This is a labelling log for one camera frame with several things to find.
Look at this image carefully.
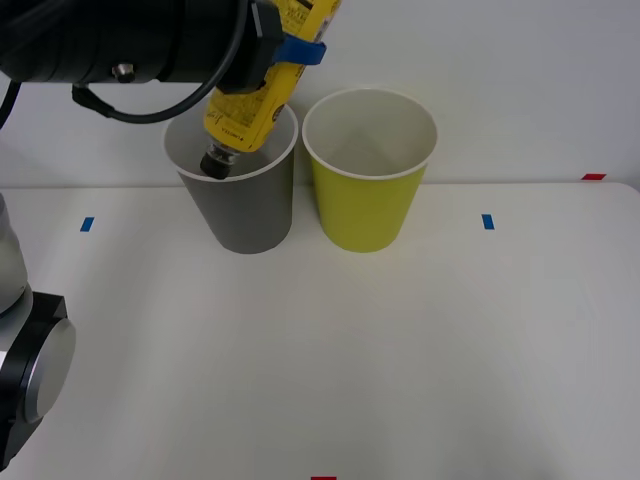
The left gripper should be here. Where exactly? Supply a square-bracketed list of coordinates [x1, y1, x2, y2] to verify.
[164, 0, 328, 94]

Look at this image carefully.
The yellow plastic bottle black cap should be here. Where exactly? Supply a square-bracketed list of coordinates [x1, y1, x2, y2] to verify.
[198, 0, 344, 181]

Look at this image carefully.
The grey plastic waste bin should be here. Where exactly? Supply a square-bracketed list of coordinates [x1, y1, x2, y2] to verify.
[160, 99, 300, 255]

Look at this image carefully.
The yellow-green plastic waste bin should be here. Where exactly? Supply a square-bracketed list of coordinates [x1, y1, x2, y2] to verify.
[301, 87, 440, 253]

